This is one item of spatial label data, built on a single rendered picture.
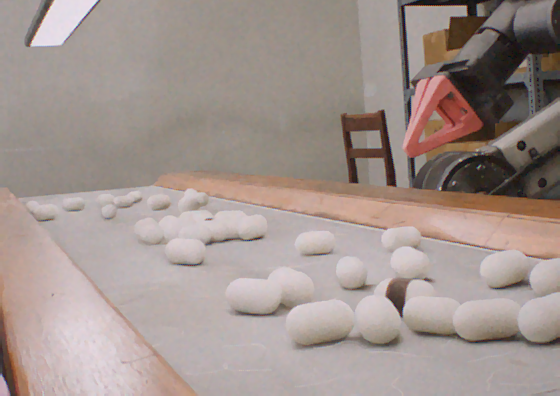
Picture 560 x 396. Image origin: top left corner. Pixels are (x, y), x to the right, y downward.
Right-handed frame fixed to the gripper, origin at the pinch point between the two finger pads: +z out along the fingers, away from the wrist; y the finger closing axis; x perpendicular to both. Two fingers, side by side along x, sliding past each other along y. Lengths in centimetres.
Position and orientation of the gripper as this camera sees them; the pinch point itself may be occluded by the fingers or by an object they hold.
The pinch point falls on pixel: (412, 147)
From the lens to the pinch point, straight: 83.1
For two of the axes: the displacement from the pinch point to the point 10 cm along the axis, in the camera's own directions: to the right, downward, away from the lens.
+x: 6.7, 7.0, 2.6
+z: -6.6, 7.2, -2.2
